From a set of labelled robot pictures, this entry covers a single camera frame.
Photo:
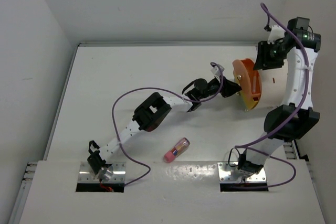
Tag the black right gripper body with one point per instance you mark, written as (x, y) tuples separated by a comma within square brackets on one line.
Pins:
[(272, 55)]

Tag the metal mounting plate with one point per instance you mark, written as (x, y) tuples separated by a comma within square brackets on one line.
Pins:
[(229, 174), (114, 173)]

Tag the white cylindrical drawer organizer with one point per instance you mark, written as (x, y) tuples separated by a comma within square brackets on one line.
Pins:
[(273, 86)]

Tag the orange drawer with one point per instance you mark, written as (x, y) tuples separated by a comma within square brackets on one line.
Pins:
[(243, 71)]

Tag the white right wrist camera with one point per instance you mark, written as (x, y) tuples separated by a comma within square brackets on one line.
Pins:
[(275, 33)]

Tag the white pen pink tip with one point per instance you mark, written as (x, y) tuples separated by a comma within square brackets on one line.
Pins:
[(254, 84)]

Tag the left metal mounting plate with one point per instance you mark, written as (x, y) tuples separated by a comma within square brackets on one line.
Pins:
[(114, 173)]

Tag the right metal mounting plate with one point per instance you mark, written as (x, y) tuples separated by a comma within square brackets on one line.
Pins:
[(229, 174)]

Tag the yellow drawer with gold knob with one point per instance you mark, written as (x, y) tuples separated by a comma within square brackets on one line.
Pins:
[(250, 99)]

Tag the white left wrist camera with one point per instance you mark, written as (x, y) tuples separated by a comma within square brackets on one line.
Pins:
[(217, 70)]

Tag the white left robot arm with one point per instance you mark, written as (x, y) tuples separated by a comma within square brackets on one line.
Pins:
[(150, 114)]

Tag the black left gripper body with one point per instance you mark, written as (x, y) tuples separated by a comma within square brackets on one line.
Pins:
[(224, 92)]

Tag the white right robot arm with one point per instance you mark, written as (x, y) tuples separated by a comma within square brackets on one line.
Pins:
[(298, 48)]

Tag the pink capped clip tube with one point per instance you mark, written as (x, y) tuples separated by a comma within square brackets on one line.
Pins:
[(180, 147)]

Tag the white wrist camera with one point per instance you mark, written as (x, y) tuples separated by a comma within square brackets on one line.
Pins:
[(275, 33), (217, 70)]

